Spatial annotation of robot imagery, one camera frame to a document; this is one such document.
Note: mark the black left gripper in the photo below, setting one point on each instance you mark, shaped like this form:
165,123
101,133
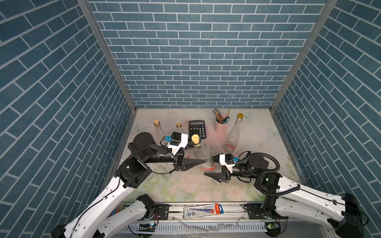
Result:
186,164

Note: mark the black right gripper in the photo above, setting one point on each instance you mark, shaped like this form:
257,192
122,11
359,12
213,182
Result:
224,175

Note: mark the corked glass bottle red label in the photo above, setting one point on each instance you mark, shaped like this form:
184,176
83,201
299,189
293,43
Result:
202,152

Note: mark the short corked glass bottle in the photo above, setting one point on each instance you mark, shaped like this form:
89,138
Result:
179,128

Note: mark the clear glass bottle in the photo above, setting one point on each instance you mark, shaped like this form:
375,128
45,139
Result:
159,132

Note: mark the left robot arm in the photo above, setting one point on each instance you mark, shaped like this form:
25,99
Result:
96,221

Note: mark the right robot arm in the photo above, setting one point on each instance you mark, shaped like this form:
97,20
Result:
287,198

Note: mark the tall gold-capped glass bottle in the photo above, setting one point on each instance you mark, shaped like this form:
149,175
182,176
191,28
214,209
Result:
232,139

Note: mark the black desk calculator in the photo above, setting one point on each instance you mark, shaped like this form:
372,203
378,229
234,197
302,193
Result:
197,127

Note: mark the pink metal pen bucket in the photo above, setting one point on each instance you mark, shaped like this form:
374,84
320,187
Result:
221,126

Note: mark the pens in bucket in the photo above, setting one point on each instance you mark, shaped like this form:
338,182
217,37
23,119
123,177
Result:
219,118

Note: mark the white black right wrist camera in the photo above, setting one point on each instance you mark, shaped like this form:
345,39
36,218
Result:
228,161

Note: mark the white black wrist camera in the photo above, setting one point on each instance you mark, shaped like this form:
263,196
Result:
176,141
228,161

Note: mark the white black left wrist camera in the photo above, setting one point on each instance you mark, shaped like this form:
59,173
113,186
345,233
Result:
176,141

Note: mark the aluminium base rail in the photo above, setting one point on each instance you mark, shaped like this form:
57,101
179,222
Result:
223,220

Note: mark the aluminium corner post left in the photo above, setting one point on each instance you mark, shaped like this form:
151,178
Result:
94,26

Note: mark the aluminium corner post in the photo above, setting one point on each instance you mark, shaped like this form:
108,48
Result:
94,26
316,29

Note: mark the aluminium corner post right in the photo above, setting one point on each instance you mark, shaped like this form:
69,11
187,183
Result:
316,29

